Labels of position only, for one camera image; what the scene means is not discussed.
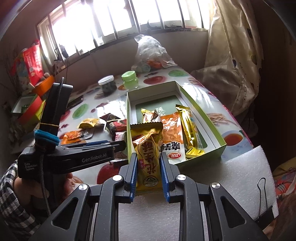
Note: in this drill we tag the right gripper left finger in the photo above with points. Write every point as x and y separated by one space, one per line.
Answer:
91 212

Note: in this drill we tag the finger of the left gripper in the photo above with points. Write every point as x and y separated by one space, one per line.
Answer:
78 145
118 146

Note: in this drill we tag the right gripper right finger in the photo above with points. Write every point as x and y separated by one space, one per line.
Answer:
207 212

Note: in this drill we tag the dark red black packet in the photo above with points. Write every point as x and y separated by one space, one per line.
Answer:
115 126

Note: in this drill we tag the long yellow snack bar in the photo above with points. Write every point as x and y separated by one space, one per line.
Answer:
89 123

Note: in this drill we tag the yellow peanut candy packet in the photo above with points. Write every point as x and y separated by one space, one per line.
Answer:
145 140

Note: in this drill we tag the small yellow snack packet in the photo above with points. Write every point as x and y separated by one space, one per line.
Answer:
150 116

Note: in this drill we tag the orange snack pouch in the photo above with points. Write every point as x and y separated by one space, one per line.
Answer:
76 136
172 142

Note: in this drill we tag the gold snack bar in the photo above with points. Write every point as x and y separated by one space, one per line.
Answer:
194 144

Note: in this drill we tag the red white candy bar wrapper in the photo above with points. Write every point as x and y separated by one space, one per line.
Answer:
120 153

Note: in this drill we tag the red black triangular packet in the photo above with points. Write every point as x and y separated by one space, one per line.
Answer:
109 117

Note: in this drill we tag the plaid sleeve forearm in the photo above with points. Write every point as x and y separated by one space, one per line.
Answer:
21 223

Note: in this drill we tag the person left hand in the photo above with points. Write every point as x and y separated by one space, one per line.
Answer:
28 191

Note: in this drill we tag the yellow green box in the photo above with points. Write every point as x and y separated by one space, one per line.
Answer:
34 120

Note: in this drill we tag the black smartphone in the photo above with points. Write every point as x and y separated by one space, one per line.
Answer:
75 102

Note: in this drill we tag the red gift box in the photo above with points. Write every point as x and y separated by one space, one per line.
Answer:
26 107

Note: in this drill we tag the clear jar white lid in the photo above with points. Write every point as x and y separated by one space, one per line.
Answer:
108 85

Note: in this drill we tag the white foam sheet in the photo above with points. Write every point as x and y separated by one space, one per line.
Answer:
151 217

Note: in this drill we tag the black binder clip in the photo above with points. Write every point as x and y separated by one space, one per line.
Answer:
265 213

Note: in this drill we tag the green cream jar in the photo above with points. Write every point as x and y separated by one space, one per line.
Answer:
130 80

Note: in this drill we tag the green white cardboard box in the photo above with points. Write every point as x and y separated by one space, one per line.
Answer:
163 99

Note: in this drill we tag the clear plastic bag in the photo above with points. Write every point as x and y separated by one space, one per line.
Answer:
151 55

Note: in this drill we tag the red snack bag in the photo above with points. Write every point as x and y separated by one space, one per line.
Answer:
32 59

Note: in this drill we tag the patterned beige curtain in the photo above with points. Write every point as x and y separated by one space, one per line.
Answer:
234 55

